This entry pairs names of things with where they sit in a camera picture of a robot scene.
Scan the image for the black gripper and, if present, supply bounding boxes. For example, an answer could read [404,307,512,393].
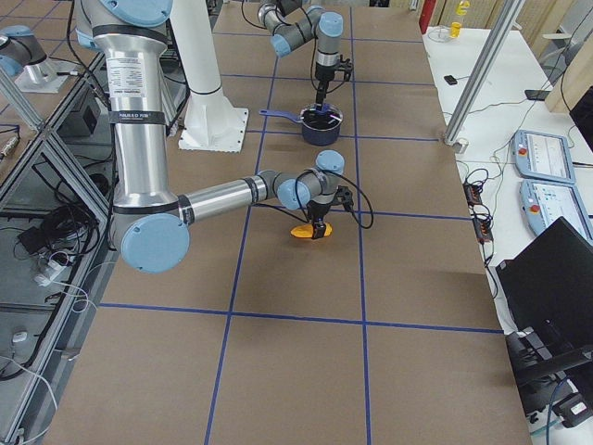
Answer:
[307,200,331,239]
[314,66,334,111]

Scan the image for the yellow plastic corn cob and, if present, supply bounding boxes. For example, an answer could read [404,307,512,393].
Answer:
[290,223,334,239]

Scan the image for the glass lid with blue knob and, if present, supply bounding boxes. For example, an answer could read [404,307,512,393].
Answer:
[301,103,343,131]

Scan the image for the blue saucepan with handle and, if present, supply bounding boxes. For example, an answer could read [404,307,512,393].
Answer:
[259,103,344,146]

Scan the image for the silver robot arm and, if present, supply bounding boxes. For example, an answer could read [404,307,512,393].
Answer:
[258,1,353,113]
[73,1,345,273]

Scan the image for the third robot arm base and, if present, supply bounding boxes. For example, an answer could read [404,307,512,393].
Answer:
[1,25,66,94]

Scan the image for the brown table mat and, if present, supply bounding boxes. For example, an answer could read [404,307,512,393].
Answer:
[46,7,529,444]

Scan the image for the yellow bottle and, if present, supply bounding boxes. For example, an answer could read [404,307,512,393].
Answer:
[449,21,462,39]

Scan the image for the black power strip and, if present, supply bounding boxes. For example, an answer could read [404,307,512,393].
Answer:
[462,182,494,245]

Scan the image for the lower teach pendant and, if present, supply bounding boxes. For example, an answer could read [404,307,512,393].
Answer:
[519,179,592,242]

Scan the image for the teach pendant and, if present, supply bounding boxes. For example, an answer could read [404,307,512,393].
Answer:
[519,179,592,242]
[511,130,575,184]

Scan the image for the upper teach pendant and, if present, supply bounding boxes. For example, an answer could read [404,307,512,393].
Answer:
[511,130,575,184]

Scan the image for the black laptop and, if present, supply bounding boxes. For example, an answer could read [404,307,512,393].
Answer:
[496,217,592,347]

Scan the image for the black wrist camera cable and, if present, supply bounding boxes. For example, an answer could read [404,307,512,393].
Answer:
[252,171,374,229]

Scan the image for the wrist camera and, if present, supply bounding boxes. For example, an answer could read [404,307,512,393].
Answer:
[334,55,353,83]
[334,185,354,212]

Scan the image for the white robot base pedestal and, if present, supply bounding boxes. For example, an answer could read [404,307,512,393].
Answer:
[170,0,248,153]

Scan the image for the aluminium frame post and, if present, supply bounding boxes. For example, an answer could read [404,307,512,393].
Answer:
[443,0,525,154]

